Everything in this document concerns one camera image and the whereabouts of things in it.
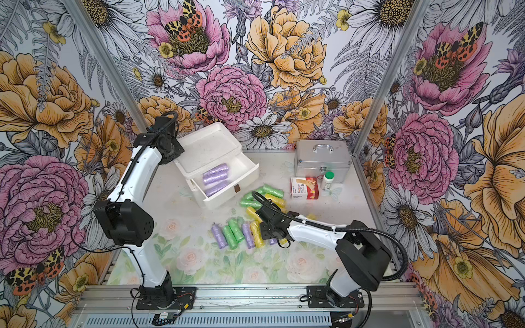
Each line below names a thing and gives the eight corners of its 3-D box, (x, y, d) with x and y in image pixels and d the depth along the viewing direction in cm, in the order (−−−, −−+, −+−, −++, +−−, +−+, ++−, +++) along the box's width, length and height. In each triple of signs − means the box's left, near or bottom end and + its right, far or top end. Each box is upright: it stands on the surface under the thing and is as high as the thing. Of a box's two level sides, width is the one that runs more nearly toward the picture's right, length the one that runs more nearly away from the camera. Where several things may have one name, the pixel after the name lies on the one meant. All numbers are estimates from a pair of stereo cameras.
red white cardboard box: (290, 199, 103) (291, 195, 100) (289, 181, 110) (289, 176, 107) (318, 199, 103) (320, 195, 100) (315, 181, 110) (316, 176, 107)
